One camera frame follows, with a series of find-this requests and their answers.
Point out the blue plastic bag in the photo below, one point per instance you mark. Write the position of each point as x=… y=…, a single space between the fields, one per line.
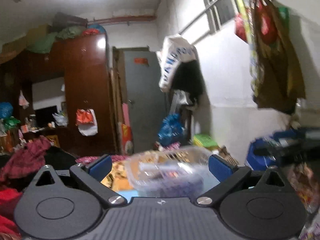
x=171 y=130

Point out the black hanging garment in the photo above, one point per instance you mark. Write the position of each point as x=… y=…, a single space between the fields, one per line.
x=188 y=78

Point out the maroon crumpled clothes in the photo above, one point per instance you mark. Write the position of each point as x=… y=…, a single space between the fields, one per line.
x=26 y=160

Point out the orange white plastic bag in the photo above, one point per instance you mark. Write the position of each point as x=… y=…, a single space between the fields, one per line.
x=86 y=122

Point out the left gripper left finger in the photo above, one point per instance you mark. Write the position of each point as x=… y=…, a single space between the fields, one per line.
x=89 y=178

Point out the dark red wooden wardrobe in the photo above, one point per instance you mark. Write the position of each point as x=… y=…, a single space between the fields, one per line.
x=83 y=64

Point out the white hoodie blue letters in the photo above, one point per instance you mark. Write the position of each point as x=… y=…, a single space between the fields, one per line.
x=175 y=51

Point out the grey door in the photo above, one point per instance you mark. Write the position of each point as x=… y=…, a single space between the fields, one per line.
x=146 y=102

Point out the red ceiling pipe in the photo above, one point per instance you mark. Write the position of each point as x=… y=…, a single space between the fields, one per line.
x=127 y=18

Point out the green box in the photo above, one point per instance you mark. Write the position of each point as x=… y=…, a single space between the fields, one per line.
x=203 y=140

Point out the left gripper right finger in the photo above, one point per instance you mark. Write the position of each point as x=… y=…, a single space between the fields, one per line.
x=230 y=178

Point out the olive brown hanging bag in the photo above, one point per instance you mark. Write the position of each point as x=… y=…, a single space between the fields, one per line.
x=277 y=76

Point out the green bundle on wardrobe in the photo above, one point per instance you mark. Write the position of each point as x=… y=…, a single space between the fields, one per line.
x=44 y=44

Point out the red hanging bag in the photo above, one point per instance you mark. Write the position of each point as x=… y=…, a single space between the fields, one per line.
x=268 y=28

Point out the window with metal frame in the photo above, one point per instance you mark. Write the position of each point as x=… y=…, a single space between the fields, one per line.
x=220 y=13

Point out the clear plastic basket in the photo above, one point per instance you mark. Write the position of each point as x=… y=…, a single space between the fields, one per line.
x=176 y=173

